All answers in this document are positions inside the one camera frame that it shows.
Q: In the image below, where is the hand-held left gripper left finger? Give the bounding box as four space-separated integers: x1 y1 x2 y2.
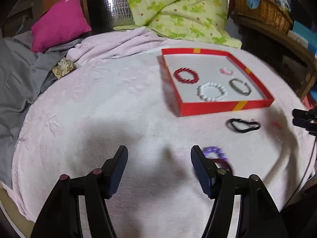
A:
30 145 129 238

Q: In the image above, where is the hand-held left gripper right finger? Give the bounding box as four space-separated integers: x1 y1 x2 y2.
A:
190 145 289 238

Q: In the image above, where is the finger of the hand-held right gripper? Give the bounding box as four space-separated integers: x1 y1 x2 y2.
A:
292 118 317 136
292 108 317 120

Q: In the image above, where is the dark red bangle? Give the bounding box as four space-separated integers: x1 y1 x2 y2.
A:
210 157 233 175

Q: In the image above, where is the purple bead bracelet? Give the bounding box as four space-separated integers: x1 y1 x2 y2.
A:
202 146 227 164

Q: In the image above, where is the black hair tie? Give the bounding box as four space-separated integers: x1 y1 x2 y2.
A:
226 118 260 132

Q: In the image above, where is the red shallow cardboard box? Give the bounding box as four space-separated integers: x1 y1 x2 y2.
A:
161 48 275 117

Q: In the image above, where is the wooden shelf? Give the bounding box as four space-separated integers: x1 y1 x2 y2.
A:
231 13 317 100

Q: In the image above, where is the pale pink blanket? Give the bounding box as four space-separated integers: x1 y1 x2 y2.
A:
1 27 317 238

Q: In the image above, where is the silver bangle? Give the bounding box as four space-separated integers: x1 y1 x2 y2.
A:
229 78 251 96

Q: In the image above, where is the teal box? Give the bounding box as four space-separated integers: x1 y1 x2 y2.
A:
292 21 317 55

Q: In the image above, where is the wicker basket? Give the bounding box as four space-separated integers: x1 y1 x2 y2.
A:
233 0 294 34

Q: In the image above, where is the beige patterned pouch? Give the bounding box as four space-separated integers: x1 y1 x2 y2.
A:
52 57 77 80

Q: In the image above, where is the grey cloth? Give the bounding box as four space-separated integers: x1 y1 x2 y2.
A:
0 31 85 189

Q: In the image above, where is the magenta pillow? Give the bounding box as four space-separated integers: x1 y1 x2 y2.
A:
31 0 93 54

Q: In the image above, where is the green floral quilt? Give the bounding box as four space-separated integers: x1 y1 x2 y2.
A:
113 0 243 49

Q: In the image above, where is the silver foil mat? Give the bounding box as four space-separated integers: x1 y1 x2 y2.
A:
100 0 135 30

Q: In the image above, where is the woven storage drawer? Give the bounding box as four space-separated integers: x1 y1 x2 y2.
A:
2 9 33 38

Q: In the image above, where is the white bead bracelet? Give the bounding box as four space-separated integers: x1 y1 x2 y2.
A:
196 82 228 103

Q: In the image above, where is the red bead bracelet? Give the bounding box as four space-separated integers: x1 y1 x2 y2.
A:
173 67 199 84

